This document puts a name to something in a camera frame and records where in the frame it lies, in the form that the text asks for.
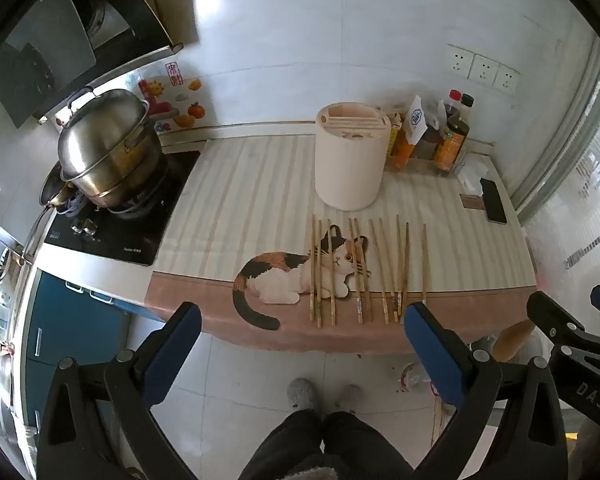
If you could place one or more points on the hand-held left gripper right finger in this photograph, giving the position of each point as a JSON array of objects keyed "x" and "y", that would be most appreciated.
[{"x": 435, "y": 355}]

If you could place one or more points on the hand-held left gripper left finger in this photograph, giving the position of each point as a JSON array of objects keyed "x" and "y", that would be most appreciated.
[{"x": 172, "y": 355}]

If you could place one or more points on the row of wooden chopsticks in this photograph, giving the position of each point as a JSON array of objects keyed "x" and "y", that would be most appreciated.
[{"x": 381, "y": 280}]

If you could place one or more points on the cream cylindrical utensil holder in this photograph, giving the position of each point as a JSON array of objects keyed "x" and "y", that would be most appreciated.
[{"x": 350, "y": 170}]

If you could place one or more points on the clear plastic container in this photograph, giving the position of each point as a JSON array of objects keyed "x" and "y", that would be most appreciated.
[{"x": 414, "y": 379}]

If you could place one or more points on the tan wooden object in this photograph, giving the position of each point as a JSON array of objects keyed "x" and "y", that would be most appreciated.
[{"x": 512, "y": 341}]

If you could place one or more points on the grey slipper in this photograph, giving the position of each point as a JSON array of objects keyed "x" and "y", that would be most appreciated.
[
  {"x": 348, "y": 397},
  {"x": 301, "y": 392}
]

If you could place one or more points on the blue kitchen cabinet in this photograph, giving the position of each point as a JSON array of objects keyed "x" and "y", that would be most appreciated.
[{"x": 75, "y": 340}]

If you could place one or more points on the black glass gas cooktop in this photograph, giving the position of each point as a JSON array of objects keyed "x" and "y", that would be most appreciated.
[{"x": 130, "y": 240}]

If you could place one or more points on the black smartphone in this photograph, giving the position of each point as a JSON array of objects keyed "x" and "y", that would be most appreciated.
[{"x": 494, "y": 201}]

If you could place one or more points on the person's legs in dark pants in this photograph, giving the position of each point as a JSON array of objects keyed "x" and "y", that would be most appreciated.
[{"x": 325, "y": 445}]

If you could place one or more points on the brown card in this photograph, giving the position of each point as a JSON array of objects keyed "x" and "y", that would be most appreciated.
[{"x": 472, "y": 201}]

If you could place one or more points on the white tissue pack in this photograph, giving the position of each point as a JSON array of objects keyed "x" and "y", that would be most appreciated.
[{"x": 471, "y": 177}]

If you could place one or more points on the striped cat print mat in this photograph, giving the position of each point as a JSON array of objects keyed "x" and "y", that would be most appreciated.
[{"x": 260, "y": 185}]

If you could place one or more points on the orange seasoning box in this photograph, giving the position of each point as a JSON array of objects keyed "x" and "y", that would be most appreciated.
[{"x": 404, "y": 150}]

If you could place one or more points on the stainless steel steamer pot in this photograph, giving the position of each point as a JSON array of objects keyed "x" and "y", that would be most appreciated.
[{"x": 105, "y": 150}]

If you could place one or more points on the yellow seasoning box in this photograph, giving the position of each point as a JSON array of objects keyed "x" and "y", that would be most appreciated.
[{"x": 395, "y": 135}]

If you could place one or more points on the red cap sauce bottle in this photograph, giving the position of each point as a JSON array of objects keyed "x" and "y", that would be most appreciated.
[{"x": 451, "y": 107}]

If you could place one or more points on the white packet with blue emblem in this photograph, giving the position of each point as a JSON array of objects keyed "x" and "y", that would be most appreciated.
[{"x": 416, "y": 117}]

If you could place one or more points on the black range hood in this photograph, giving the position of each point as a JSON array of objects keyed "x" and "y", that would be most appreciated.
[{"x": 40, "y": 50}]

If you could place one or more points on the window frame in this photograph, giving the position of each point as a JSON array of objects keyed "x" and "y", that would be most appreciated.
[{"x": 570, "y": 125}]

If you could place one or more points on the white wall socket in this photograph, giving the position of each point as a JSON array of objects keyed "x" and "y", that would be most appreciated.
[
  {"x": 507, "y": 79},
  {"x": 459, "y": 61},
  {"x": 483, "y": 70}
]

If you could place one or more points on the fruit wall sticker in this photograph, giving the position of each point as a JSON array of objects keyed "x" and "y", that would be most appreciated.
[{"x": 190, "y": 110}]

